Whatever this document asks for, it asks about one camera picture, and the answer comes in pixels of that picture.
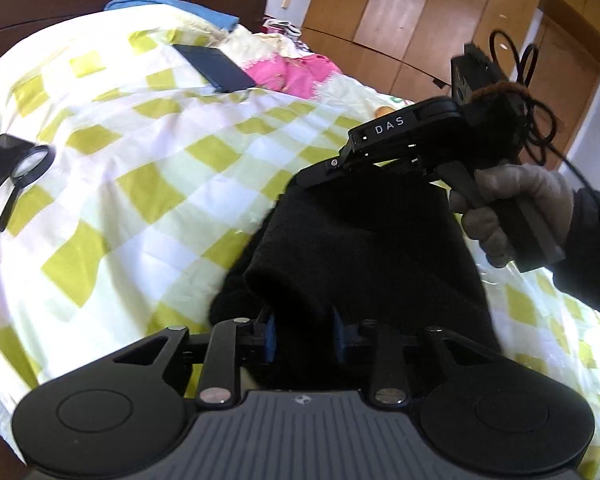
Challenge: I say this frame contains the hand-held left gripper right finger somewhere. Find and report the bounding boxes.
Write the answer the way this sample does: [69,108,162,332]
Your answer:
[330,307,502,408]

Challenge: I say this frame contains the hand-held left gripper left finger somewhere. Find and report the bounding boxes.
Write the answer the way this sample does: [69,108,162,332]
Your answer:
[112,310,280,408]

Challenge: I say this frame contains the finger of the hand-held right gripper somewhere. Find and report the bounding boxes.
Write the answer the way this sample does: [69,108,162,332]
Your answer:
[296,151,433,192]

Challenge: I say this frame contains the black pants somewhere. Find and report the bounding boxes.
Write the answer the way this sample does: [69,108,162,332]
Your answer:
[207,180,504,392]

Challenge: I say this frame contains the person's right forearm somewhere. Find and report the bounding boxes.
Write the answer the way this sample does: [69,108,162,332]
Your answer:
[551,186,600,322]

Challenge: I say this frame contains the person's right hand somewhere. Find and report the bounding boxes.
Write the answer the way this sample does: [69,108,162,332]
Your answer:
[449,163,577,269]

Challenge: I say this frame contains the wooden wardrobe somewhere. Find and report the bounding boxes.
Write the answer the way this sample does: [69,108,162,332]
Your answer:
[302,0,600,162]

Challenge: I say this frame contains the pink cloth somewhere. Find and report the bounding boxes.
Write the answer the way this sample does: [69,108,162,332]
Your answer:
[245,52,341,98]

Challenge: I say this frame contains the striped cloth item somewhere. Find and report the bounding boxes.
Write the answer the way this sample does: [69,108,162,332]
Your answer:
[262,17,313,53]

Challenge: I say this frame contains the dark blue notebook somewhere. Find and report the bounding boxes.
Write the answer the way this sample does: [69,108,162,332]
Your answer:
[172,43,257,94]

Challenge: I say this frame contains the yellow checked bed blanket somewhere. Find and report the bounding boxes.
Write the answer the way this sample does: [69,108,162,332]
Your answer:
[0,2,600,467]

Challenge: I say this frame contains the blue cloth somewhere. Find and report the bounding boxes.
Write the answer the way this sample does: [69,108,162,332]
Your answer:
[103,0,241,32]

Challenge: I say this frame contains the black magnifying glass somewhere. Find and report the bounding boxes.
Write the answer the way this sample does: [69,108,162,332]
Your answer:
[0,145,56,233]

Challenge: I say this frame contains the black cable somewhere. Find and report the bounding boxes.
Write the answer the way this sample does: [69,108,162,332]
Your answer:
[489,30,593,192]

